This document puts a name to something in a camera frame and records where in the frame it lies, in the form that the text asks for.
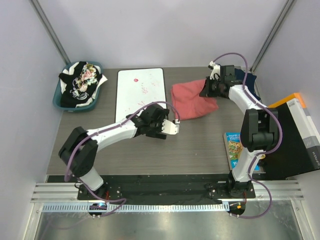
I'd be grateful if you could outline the aluminium frame rail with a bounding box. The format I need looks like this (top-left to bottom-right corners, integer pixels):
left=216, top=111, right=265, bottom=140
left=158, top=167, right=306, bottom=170
left=30, top=181, right=305, bottom=213

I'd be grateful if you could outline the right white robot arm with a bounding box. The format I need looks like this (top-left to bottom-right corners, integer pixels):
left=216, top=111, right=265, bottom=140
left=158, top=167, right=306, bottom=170
left=199, top=62, right=282, bottom=199

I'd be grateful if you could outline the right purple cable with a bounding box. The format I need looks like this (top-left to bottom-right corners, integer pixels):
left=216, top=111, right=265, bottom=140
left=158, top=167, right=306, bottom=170
left=212, top=52, right=284, bottom=219

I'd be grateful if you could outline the red t shirt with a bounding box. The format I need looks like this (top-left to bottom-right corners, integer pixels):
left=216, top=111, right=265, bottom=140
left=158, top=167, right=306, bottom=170
left=170, top=79, right=219, bottom=121

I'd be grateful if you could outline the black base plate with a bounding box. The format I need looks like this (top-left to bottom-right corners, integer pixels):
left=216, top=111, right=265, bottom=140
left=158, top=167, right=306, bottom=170
left=47, top=174, right=261, bottom=206

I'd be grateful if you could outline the folded navy t shirt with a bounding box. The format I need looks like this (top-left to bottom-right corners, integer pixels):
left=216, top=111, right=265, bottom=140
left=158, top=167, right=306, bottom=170
left=234, top=68, right=261, bottom=101

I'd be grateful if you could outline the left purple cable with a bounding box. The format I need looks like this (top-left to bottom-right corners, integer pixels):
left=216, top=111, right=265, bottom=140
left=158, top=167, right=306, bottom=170
left=64, top=100, right=181, bottom=217

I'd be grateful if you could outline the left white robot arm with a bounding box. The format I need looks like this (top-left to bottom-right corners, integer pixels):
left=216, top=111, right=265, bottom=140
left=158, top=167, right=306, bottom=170
left=58, top=103, right=170, bottom=200

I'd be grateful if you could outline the blue illustrated book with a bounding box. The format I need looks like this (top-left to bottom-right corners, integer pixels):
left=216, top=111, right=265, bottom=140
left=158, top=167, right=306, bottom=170
left=223, top=131, right=260, bottom=173

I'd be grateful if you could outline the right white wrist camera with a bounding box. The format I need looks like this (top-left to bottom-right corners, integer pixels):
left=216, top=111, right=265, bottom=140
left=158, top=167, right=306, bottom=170
left=208, top=61, right=221, bottom=81

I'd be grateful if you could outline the white board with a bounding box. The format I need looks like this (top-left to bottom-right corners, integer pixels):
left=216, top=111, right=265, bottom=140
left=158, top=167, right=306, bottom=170
left=115, top=68, right=167, bottom=122

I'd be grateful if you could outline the black orange box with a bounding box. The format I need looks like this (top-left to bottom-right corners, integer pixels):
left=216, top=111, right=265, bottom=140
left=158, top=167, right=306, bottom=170
left=262, top=93, right=320, bottom=180

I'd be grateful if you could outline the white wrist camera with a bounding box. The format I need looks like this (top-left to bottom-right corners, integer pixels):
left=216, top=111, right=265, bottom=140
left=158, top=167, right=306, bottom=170
left=161, top=119, right=180, bottom=135
left=208, top=61, right=221, bottom=81

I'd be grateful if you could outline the purple cable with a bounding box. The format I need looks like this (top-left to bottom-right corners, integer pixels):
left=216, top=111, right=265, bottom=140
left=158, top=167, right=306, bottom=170
left=64, top=100, right=181, bottom=217
left=212, top=52, right=284, bottom=219

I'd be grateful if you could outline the aluminium corner post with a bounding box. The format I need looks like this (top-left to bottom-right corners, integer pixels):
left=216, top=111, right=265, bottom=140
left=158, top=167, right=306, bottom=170
left=250, top=0, right=297, bottom=72
left=29, top=0, right=71, bottom=65

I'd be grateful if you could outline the right aluminium corner post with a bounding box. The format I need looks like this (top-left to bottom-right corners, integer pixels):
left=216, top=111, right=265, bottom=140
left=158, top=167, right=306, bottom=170
left=250, top=0, right=297, bottom=72

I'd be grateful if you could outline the black floral t shirt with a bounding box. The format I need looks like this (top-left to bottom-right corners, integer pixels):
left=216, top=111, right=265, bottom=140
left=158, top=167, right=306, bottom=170
left=59, top=61, right=107, bottom=108

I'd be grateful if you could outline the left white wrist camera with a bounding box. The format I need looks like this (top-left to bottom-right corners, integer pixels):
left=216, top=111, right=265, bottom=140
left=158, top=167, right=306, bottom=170
left=161, top=119, right=180, bottom=135

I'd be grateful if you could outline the left aluminium corner post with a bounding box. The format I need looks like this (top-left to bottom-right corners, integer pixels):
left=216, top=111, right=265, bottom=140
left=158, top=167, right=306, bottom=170
left=29, top=0, right=71, bottom=65

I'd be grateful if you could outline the teal laundry basket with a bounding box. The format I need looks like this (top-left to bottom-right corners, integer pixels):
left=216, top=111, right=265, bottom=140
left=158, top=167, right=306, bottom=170
left=52, top=61, right=103, bottom=112

